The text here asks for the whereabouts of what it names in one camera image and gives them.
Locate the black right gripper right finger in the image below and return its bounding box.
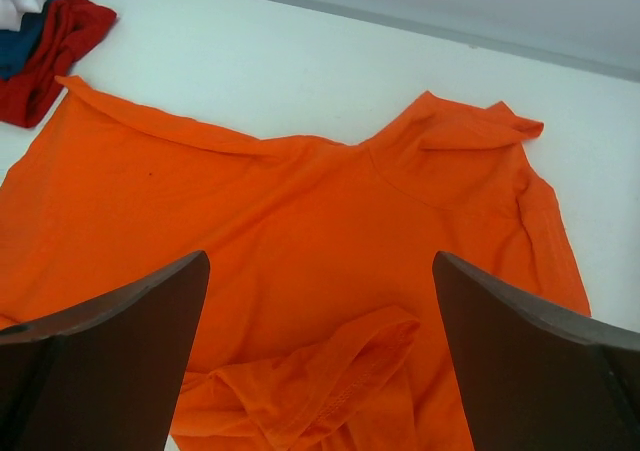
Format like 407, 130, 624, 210
432, 252, 639, 450

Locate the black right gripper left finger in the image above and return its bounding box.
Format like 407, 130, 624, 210
1, 251, 209, 450

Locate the orange t-shirt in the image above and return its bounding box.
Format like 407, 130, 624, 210
1, 77, 590, 450

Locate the blue folded t-shirt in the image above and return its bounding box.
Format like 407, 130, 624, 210
1, 0, 55, 80

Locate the red folded t-shirt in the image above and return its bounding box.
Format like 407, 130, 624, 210
1, 0, 117, 128

